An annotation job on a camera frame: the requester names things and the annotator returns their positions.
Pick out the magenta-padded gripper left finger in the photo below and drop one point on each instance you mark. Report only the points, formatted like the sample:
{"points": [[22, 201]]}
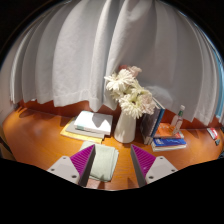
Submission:
{"points": [[66, 168]]}

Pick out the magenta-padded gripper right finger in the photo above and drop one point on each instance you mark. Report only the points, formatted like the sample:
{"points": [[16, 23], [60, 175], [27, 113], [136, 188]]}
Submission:
{"points": [[159, 168]]}

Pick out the pale green towel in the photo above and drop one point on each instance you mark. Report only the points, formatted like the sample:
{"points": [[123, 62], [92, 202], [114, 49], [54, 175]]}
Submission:
{"points": [[106, 163]]}

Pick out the blue flat book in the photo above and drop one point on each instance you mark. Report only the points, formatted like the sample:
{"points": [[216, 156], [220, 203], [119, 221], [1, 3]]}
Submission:
{"points": [[170, 142]]}

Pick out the orange flat book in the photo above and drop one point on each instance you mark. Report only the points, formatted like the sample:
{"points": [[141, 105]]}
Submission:
{"points": [[165, 131]]}

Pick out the dark upright book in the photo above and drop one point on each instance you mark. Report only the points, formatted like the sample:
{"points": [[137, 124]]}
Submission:
{"points": [[148, 125]]}

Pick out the clear plastic bottle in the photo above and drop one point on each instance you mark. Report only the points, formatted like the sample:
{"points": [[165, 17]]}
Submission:
{"points": [[177, 121]]}

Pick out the white ceramic vase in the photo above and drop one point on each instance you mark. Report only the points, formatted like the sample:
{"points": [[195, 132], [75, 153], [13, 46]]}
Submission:
{"points": [[125, 130]]}

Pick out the blue upright book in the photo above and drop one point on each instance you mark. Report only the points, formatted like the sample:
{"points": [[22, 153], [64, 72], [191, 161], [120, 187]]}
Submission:
{"points": [[160, 116]]}

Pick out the red booklet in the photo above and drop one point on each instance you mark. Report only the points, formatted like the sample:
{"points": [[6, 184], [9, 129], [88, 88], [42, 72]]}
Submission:
{"points": [[212, 133]]}

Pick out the small black object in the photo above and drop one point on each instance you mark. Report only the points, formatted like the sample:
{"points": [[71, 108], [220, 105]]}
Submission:
{"points": [[217, 142]]}

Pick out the white flower bouquet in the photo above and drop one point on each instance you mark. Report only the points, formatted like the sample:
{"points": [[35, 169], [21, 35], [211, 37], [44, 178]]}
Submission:
{"points": [[128, 90]]}

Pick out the white curtain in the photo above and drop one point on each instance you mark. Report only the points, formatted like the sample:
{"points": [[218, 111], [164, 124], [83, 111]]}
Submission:
{"points": [[83, 50]]}

